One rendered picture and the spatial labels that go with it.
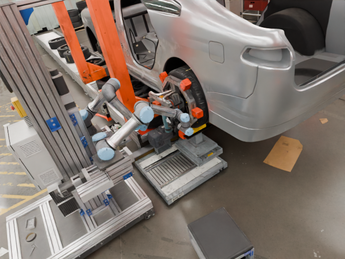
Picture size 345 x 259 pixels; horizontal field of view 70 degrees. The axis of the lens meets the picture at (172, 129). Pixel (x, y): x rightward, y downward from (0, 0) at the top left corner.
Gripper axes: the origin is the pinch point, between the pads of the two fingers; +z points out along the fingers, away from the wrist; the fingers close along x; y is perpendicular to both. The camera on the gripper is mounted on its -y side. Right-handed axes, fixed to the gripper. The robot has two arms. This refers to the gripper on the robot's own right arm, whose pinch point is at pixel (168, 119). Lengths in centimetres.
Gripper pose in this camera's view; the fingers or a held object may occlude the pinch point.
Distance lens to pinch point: 239.0
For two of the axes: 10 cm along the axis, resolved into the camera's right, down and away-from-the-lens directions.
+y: -1.6, -8.1, -5.7
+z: -5.6, -4.0, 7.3
